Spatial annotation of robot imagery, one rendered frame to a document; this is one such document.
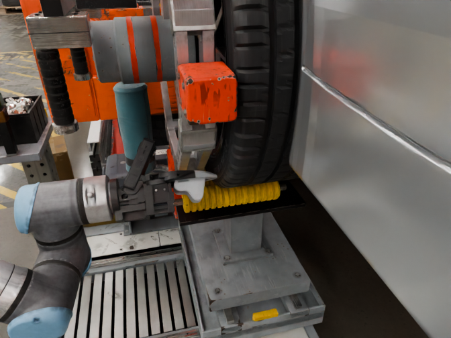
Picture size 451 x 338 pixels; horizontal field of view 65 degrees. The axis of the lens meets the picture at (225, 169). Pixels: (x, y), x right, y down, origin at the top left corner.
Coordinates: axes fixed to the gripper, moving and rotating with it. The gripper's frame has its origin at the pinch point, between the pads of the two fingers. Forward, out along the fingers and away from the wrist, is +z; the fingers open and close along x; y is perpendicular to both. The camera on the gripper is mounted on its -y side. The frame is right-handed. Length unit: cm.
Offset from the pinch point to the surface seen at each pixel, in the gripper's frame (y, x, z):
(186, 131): -5.1, 13.4, -5.3
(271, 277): 25.6, -32.6, 18.4
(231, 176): 2.2, 4.8, 3.2
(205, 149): -3.0, 7.7, -1.4
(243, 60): -10.5, 26.2, 3.2
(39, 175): -28, -82, -57
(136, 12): -183, -181, -6
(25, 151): -29, -56, -53
